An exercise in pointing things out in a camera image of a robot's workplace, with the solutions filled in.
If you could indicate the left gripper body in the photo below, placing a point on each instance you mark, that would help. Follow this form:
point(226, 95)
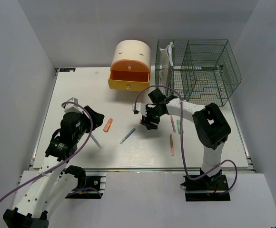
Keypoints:
point(85, 123)

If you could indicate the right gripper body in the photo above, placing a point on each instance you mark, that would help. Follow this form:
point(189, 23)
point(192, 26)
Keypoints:
point(153, 114)

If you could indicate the blue pen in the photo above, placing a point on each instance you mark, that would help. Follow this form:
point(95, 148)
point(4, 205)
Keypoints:
point(127, 135)

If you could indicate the orange pen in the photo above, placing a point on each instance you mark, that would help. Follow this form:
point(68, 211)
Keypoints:
point(171, 144)

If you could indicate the round drawer storage box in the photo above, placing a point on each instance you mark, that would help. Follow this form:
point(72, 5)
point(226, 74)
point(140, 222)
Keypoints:
point(131, 66)

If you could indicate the white paper booklet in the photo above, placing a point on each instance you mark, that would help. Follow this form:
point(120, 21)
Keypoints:
point(164, 64)

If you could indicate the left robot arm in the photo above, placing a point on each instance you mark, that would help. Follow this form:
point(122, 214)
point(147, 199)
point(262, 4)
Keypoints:
point(56, 177)

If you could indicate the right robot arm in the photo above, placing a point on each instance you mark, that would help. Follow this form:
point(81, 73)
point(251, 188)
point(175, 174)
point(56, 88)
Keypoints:
point(211, 126)

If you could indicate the orange highlighter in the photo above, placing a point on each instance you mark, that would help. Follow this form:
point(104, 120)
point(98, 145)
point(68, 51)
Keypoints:
point(108, 125)

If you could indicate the pink pen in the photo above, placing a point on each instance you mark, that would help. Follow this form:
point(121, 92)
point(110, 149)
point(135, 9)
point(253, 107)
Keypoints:
point(172, 124)

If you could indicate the green highlighter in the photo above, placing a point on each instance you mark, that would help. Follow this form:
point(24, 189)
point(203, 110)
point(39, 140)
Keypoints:
point(179, 129)

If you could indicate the purple pen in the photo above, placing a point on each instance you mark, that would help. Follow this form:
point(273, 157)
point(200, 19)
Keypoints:
point(96, 142)

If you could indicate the black label sticker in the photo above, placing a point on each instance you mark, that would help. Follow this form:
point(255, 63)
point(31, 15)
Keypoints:
point(67, 69)

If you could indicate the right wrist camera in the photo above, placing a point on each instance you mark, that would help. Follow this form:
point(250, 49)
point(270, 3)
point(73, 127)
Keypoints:
point(139, 108)

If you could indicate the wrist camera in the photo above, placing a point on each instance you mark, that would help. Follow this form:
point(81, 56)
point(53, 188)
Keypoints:
point(71, 106)
point(139, 108)

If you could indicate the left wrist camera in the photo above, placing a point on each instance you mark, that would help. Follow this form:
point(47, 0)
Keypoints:
point(71, 106)

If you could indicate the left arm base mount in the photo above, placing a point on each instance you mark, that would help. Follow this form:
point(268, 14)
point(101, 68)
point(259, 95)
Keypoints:
point(91, 188)

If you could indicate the green wire mesh organizer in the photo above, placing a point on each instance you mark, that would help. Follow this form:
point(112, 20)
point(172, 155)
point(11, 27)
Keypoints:
point(204, 70)

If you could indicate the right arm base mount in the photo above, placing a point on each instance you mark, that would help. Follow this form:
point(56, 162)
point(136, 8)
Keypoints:
point(199, 190)

